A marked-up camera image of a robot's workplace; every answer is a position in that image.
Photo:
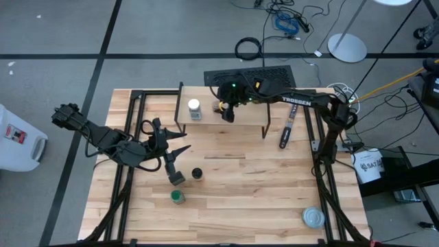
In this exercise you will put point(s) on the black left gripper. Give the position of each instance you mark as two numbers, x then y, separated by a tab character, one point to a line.
159	147

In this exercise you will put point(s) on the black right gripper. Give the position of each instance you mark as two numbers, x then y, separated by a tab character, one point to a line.
236	92

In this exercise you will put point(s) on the yellow lid chili onion jar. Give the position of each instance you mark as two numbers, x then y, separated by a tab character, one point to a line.
257	84

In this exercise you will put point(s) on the small glass spice jar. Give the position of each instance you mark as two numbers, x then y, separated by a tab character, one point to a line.
215	107

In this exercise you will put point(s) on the dark green pepper tin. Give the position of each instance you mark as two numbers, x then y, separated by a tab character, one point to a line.
177	178

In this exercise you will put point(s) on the black lid orange turmeric bottle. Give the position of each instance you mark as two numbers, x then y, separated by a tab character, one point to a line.
197	173

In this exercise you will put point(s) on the white lid bagel seasoning jar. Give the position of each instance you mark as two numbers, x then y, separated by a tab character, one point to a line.
194	104

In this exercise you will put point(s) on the green lid oregano jar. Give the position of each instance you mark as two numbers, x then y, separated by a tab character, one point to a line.
177	196

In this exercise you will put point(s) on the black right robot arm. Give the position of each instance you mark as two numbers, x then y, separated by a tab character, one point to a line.
298	100

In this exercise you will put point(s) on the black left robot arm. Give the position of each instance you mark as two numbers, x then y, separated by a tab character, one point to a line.
103	137

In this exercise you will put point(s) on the wooden shelf with black legs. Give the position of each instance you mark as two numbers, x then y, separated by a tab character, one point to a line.
205	123

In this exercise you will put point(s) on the black keyboard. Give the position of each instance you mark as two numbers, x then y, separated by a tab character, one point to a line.
284	77

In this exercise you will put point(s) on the white plug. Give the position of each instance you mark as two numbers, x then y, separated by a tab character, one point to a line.
318	53

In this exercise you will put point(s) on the black power strip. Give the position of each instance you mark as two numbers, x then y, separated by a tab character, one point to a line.
303	25

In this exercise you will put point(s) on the grey round base lamp stand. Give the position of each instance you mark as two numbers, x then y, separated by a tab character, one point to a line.
346	48

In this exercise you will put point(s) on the white labelled bucket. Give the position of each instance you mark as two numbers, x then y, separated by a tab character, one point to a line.
368	168

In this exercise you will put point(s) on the thin black pole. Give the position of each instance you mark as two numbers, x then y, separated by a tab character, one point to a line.
387	46

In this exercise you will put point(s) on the white plastic bin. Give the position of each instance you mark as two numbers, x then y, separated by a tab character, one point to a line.
17	151

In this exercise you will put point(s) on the white round disc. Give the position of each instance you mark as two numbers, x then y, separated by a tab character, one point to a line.
391	2

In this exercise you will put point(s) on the black equipment stand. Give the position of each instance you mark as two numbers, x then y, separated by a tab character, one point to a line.
404	176

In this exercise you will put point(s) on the black wheeled stand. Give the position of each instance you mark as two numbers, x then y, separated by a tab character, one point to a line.
423	34

